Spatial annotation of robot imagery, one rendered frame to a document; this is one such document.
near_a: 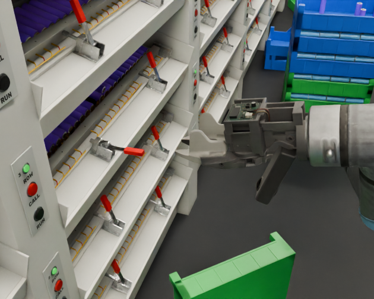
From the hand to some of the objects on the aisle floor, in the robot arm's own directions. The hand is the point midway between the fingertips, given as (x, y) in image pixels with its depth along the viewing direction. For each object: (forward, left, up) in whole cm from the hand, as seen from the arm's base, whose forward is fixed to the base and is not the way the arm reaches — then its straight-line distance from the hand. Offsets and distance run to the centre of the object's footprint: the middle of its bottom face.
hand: (187, 149), depth 74 cm
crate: (-11, -6, -59) cm, 60 cm away
